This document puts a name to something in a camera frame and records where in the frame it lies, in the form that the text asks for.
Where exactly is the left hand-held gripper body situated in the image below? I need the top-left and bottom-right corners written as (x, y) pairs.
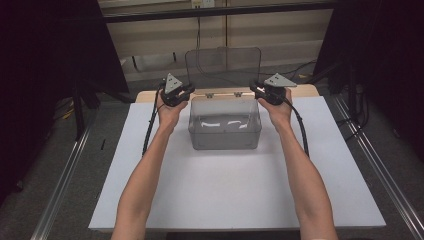
top-left (160, 72), bottom-right (188, 108)

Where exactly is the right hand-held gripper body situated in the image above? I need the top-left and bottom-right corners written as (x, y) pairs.
top-left (258, 72), bottom-right (298, 107)

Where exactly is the clear grey box lid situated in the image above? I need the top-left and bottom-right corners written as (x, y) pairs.
top-left (184, 46), bottom-right (262, 98)

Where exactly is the clear grey plastic storage box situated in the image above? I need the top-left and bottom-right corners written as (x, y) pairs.
top-left (187, 91), bottom-right (263, 151)

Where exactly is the person's left hand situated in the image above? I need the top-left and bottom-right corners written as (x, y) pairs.
top-left (156, 94), bottom-right (190, 130)

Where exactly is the person's right hand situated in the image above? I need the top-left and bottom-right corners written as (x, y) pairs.
top-left (257, 87), bottom-right (294, 132)

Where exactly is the wooden table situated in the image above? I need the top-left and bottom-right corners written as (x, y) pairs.
top-left (135, 83), bottom-right (321, 104)

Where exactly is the beige counter cabinet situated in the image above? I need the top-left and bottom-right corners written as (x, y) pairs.
top-left (97, 0), bottom-right (336, 60)

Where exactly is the black metal stand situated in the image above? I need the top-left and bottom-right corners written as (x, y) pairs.
top-left (70, 79), bottom-right (101, 142)
top-left (328, 61), bottom-right (359, 122)

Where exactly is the dark curtain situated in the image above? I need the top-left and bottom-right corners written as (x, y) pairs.
top-left (0, 0), bottom-right (130, 204)
top-left (313, 0), bottom-right (424, 155)

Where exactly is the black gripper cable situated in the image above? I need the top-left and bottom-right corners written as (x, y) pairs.
top-left (141, 83), bottom-right (167, 158)
top-left (285, 98), bottom-right (311, 158)

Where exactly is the black power cable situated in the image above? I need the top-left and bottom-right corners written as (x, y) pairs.
top-left (195, 7), bottom-right (203, 51)

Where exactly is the white wall outlet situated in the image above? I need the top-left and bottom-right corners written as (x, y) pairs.
top-left (191, 0), bottom-right (216, 10)

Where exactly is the black floor cable bundle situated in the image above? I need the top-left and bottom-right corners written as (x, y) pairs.
top-left (335, 89), bottom-right (372, 142)

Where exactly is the yellow floor cable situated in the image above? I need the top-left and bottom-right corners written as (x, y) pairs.
top-left (61, 99), bottom-right (77, 120)

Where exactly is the aluminium floor rail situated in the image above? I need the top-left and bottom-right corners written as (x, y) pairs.
top-left (30, 109), bottom-right (101, 240)
top-left (332, 94), bottom-right (424, 240)

